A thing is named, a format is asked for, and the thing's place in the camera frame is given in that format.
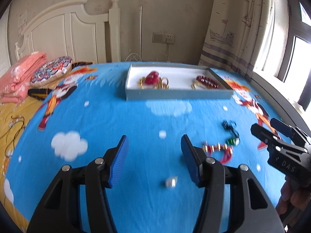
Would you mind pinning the paper wall notice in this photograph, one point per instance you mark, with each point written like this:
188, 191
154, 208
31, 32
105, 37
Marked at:
22, 21

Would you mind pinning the white pearl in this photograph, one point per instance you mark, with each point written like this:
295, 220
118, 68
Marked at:
171, 182

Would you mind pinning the gold bamboo-shaped bangle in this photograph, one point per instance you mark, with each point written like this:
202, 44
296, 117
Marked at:
143, 86

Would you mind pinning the grey shallow cardboard box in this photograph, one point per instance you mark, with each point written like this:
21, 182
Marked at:
170, 94

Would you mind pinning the round patterned cushion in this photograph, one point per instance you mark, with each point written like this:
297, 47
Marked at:
51, 70

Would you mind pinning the blue printed blanket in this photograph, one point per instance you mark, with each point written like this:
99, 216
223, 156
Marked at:
136, 116

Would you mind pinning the ship print curtain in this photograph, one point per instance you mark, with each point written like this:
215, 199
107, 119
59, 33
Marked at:
228, 17

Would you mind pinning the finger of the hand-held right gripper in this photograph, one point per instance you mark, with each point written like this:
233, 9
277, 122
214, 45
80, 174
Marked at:
262, 133
283, 127

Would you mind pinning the black cloth item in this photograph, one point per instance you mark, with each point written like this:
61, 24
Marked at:
36, 94

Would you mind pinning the white wooden headboard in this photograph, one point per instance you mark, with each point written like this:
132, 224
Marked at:
55, 34

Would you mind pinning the pink folded quilt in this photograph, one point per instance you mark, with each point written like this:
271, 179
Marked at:
21, 72

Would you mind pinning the red flower brooch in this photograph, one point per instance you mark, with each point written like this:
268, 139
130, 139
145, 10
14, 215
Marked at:
151, 77

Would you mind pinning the window ledge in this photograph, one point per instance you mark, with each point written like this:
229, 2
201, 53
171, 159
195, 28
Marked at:
274, 92

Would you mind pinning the person's right hand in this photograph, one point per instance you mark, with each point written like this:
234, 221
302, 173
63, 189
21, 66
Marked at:
296, 199

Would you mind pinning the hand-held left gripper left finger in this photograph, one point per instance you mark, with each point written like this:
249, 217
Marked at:
119, 160

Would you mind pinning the thin gold bangle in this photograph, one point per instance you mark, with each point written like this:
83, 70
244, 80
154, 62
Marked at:
194, 86

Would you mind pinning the dark window frame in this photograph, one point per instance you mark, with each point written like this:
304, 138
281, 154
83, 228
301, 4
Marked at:
289, 53

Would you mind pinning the white wardrobe door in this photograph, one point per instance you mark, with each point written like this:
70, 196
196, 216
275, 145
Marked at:
3, 53

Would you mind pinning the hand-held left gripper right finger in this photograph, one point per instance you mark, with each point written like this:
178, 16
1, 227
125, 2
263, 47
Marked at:
190, 160

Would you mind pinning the wall socket panel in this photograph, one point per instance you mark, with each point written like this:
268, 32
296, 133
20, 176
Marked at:
158, 37

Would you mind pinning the white charger plug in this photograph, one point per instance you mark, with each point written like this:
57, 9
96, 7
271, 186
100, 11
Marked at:
169, 40

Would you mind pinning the yellow bedsheet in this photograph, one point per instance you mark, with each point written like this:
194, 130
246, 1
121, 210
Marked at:
12, 131

